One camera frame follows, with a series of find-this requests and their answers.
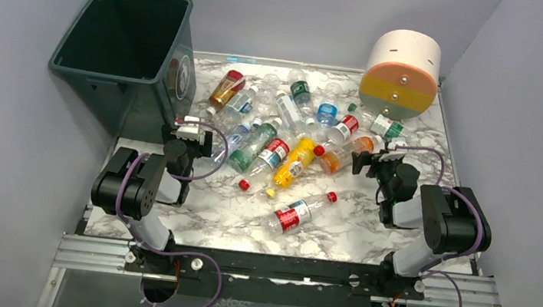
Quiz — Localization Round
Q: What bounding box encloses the yellow juice bottle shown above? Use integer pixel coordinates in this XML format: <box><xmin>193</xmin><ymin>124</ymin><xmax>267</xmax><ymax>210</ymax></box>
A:
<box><xmin>264</xmin><ymin>137</ymin><xmax>317</xmax><ymax>199</ymax></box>

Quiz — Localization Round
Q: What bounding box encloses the clear bottle grey blue label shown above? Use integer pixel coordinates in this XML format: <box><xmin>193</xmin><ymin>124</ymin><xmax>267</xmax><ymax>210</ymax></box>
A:
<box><xmin>214</xmin><ymin>85</ymin><xmax>258</xmax><ymax>130</ymax></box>

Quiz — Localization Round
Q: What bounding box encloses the clear bottle red blue label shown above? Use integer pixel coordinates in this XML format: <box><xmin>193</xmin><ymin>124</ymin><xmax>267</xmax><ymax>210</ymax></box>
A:
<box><xmin>238</xmin><ymin>137</ymin><xmax>290</xmax><ymax>192</ymax></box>

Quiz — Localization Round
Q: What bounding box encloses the clear bottle red label foreground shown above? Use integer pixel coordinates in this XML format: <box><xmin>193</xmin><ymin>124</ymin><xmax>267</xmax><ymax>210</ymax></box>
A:
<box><xmin>263</xmin><ymin>191</ymin><xmax>338</xmax><ymax>235</ymax></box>

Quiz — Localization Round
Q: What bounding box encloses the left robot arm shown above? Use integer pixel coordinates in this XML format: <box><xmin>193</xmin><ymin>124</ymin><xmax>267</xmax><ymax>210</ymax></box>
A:
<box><xmin>90</xmin><ymin>125</ymin><xmax>213</xmax><ymax>254</ymax></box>

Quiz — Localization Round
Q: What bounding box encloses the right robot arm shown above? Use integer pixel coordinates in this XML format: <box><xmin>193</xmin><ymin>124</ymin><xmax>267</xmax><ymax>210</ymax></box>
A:
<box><xmin>351</xmin><ymin>151</ymin><xmax>492</xmax><ymax>294</ymax></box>

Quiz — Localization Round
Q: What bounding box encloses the dark green plastic bin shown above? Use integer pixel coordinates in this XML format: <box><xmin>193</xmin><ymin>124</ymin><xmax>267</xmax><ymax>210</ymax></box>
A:
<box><xmin>48</xmin><ymin>0</ymin><xmax>197</xmax><ymax>144</ymax></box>

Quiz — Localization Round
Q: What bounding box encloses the orange juice bottle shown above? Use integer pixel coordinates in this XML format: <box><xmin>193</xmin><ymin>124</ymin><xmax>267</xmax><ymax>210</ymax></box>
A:
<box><xmin>313</xmin><ymin>134</ymin><xmax>383</xmax><ymax>175</ymax></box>

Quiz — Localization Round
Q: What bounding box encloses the clear bottle red cap right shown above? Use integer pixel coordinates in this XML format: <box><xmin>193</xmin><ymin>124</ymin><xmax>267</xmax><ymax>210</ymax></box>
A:
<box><xmin>326</xmin><ymin>112</ymin><xmax>360</xmax><ymax>145</ymax></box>

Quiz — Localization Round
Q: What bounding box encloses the clear bottle blue label slim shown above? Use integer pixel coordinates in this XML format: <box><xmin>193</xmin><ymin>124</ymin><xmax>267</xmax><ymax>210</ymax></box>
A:
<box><xmin>210</xmin><ymin>120</ymin><xmax>258</xmax><ymax>167</ymax></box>

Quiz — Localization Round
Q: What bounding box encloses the clear bottle green white label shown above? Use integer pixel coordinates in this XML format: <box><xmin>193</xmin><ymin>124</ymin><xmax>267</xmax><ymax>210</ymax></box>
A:
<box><xmin>347</xmin><ymin>103</ymin><xmax>412</xmax><ymax>140</ymax></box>

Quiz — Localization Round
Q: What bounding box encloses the green tea bottle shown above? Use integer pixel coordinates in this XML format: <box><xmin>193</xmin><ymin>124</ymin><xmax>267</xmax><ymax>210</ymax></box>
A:
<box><xmin>228</xmin><ymin>117</ymin><xmax>283</xmax><ymax>173</ymax></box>

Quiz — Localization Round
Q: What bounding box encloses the clear bottle blue wrap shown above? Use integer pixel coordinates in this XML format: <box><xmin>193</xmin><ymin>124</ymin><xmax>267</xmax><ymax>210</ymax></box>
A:
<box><xmin>317</xmin><ymin>82</ymin><xmax>342</xmax><ymax>127</ymax></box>

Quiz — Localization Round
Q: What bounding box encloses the amber bottle red label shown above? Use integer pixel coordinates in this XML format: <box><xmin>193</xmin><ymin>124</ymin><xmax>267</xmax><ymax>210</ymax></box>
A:
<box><xmin>206</xmin><ymin>70</ymin><xmax>246</xmax><ymax>117</ymax></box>

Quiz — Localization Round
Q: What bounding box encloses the white cylinder with coloured face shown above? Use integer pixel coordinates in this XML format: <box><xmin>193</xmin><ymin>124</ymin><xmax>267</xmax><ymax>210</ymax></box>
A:
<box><xmin>359</xmin><ymin>29</ymin><xmax>441</xmax><ymax>120</ymax></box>

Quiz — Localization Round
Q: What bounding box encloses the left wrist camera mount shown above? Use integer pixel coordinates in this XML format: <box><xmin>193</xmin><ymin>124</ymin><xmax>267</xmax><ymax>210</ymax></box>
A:
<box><xmin>174</xmin><ymin>115</ymin><xmax>204</xmax><ymax>142</ymax></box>

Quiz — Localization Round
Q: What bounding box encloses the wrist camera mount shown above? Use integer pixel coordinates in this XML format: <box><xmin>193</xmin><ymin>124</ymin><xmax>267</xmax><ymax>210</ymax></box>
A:
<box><xmin>174</xmin><ymin>115</ymin><xmax>204</xmax><ymax>142</ymax></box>
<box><xmin>379</xmin><ymin>138</ymin><xmax>407</xmax><ymax>161</ymax></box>

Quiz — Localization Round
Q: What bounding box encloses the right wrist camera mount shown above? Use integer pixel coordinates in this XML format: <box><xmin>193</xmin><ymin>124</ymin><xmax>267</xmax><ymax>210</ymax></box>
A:
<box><xmin>379</xmin><ymin>138</ymin><xmax>407</xmax><ymax>161</ymax></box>

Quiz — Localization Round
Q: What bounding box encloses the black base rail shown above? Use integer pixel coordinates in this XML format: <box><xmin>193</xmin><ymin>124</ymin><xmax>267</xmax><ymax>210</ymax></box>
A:
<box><xmin>128</xmin><ymin>245</ymin><xmax>423</xmax><ymax>307</ymax></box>

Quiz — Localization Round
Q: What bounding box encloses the aluminium frame rail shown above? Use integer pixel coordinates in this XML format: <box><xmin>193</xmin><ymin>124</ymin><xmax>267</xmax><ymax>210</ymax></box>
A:
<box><xmin>52</xmin><ymin>235</ymin><xmax>502</xmax><ymax>307</ymax></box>

